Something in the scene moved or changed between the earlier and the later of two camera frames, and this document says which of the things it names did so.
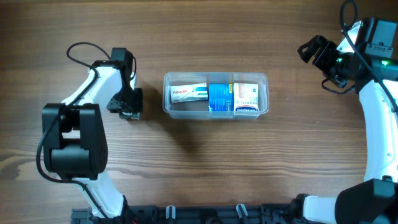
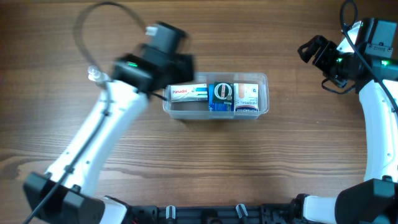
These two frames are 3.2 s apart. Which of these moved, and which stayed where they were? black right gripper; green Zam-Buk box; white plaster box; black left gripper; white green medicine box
Moved: black left gripper; green Zam-Buk box
Stayed: white plaster box; white green medicine box; black right gripper
